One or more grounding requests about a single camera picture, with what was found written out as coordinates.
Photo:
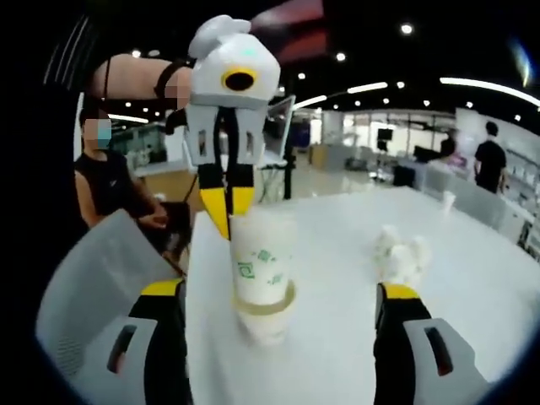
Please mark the white ceiling light strip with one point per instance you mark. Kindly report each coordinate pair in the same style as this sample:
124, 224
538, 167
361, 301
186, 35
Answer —
311, 101
367, 88
485, 84

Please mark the grey office chair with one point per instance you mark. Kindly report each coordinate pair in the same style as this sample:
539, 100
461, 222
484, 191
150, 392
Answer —
97, 270

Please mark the black computer monitor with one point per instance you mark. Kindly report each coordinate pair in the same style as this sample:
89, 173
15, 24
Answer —
428, 154

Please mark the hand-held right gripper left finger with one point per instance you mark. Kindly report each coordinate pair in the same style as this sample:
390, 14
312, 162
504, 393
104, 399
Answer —
169, 337

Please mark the black bin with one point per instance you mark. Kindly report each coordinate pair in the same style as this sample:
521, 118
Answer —
405, 177

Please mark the grey desk partition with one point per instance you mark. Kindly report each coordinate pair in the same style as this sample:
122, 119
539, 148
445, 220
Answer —
472, 202

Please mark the white table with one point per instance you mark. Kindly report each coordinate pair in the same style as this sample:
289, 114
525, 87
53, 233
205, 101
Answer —
337, 253

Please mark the red hanging banner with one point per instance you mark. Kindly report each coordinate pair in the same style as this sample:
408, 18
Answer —
295, 42

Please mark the green print white paper cup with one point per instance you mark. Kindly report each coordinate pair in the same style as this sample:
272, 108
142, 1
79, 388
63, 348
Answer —
266, 329
261, 253

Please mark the black tripod stand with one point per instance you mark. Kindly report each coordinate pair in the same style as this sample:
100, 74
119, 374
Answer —
289, 177

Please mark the cluster of white paper cups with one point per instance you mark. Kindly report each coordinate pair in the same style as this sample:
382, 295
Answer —
401, 257

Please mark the grey board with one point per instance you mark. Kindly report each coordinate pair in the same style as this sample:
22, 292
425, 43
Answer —
278, 135

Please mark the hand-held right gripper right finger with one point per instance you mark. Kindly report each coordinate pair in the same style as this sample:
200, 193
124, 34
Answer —
392, 346

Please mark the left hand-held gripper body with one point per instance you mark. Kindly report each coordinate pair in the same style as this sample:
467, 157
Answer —
211, 84

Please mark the tall plain white paper cup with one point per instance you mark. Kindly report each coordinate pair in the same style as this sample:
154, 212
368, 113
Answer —
449, 202

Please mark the ceiling spot lights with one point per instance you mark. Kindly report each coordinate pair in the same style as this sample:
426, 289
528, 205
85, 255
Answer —
406, 28

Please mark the black standing monitor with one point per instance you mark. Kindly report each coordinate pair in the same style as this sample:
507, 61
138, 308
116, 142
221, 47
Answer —
385, 135

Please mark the brown cabinet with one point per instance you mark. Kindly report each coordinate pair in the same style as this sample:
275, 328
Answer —
318, 155

